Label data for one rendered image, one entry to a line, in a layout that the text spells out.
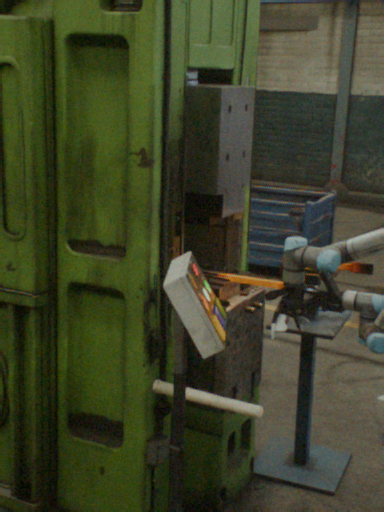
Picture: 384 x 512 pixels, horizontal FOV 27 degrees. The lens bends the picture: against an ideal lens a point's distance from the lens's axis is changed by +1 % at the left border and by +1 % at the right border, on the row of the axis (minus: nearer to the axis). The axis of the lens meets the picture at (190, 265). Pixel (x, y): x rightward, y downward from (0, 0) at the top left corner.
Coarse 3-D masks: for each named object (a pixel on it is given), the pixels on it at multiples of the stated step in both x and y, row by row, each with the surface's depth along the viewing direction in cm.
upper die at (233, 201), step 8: (192, 192) 313; (232, 192) 314; (240, 192) 321; (184, 200) 316; (192, 200) 314; (200, 200) 312; (208, 200) 310; (216, 200) 309; (224, 200) 309; (232, 200) 315; (240, 200) 322; (184, 208) 316; (192, 208) 315; (200, 208) 313; (208, 208) 311; (216, 208) 309; (224, 208) 310; (232, 208) 316; (240, 208) 323; (208, 216) 312; (216, 216) 310; (224, 216) 311
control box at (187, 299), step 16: (192, 256) 281; (176, 272) 261; (192, 272) 267; (176, 288) 252; (192, 288) 253; (176, 304) 254; (192, 304) 253; (208, 304) 266; (192, 320) 255; (208, 320) 255; (192, 336) 256; (208, 336) 256; (208, 352) 257
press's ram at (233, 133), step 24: (192, 96) 299; (216, 96) 294; (240, 96) 307; (192, 120) 301; (216, 120) 296; (240, 120) 311; (192, 144) 303; (216, 144) 298; (240, 144) 314; (192, 168) 305; (216, 168) 300; (240, 168) 317; (216, 192) 302
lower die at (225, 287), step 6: (204, 270) 339; (210, 276) 328; (216, 276) 327; (210, 282) 323; (216, 282) 322; (222, 282) 322; (228, 282) 324; (234, 282) 329; (216, 288) 318; (222, 288) 319; (228, 288) 324; (234, 288) 330; (216, 294) 318; (222, 294) 320; (228, 294) 325; (234, 294) 330
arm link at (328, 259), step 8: (312, 248) 264; (320, 248) 263; (328, 248) 264; (336, 248) 266; (304, 256) 263; (312, 256) 262; (320, 256) 260; (328, 256) 258; (336, 256) 260; (304, 264) 264; (312, 264) 262; (320, 264) 260; (328, 264) 258; (336, 264) 261; (328, 272) 261
